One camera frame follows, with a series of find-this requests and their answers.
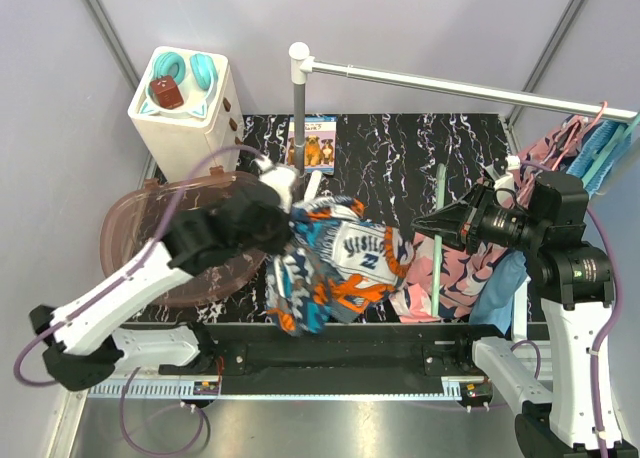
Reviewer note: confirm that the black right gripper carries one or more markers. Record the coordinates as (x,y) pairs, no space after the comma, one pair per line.
(460,222)

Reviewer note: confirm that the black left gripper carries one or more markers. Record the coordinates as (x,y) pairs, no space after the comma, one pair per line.
(286,232)

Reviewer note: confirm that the mint green hanger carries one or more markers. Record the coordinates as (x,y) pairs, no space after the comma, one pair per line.
(437,246)

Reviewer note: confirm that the blue orange patterned shorts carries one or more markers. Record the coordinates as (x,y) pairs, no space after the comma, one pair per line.
(336,266)

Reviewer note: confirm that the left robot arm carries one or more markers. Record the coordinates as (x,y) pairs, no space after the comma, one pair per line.
(85,343)

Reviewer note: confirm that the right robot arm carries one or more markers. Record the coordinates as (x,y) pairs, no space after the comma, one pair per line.
(574,281)

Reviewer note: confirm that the pink patterned shorts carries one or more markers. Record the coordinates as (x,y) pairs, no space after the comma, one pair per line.
(464,276)

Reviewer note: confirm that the light blue shorts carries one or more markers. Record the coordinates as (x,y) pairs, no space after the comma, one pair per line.
(496,302)

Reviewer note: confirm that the dog picture book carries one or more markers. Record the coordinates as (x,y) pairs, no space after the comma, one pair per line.
(320,147)

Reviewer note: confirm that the pink translucent plastic basin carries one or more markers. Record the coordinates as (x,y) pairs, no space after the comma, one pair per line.
(133,220)

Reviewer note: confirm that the brown cube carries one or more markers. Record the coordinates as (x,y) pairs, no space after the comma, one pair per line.
(165,92)

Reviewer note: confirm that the teal cat ear headphones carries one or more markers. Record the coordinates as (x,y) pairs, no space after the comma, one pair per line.
(197,78)

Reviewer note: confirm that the silver clothes rack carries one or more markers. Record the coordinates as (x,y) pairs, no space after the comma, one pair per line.
(303,64)

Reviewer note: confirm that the blue knitted garment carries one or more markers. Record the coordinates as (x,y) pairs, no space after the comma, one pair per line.
(582,161)

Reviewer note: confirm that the pink wire hanger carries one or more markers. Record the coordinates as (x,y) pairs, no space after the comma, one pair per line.
(575,137)

